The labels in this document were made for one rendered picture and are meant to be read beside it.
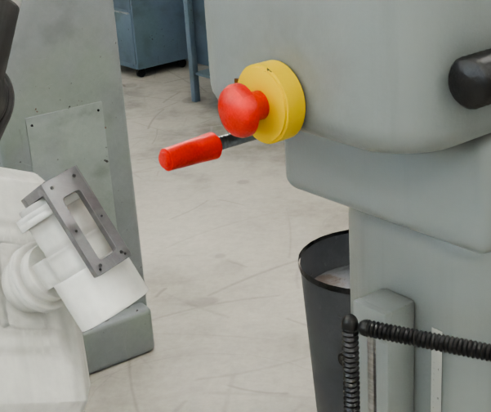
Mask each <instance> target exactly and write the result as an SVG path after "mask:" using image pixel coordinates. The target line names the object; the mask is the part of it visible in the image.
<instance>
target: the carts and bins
mask: <svg viewBox="0 0 491 412"><path fill-rule="evenodd" d="M299 259H301V260H300V265H299ZM298 268H299V270H300V272H301V281H302V288H303V295H304V302H305V309H306V323H307V330H308V338H309V344H310V358H311V365H312V373H313V379H314V387H315V400H316V408H317V412H344V408H343V407H344V403H343V401H344V399H343V397H344V394H343V391H344V389H343V386H344V385H343V381H344V380H343V376H344V375H343V373H342V372H343V368H342V367H343V366H342V365H340V363H339V361H338V355H339V354H340V353H341V352H342V351H343V350H342V346H343V345H342V343H341V342H342V338H341V337H342V333H341V332H342V328H341V321H342V319H343V317H344V316H345V315H346V314H350V247H349V230H346V231H338V232H334V233H332V234H328V235H324V236H321V237H319V238H318V239H316V240H313V241H311V242H309V243H308V245H306V246H305V247H304V248H303V249H302V251H301V252H300V253H299V256H298Z"/></svg>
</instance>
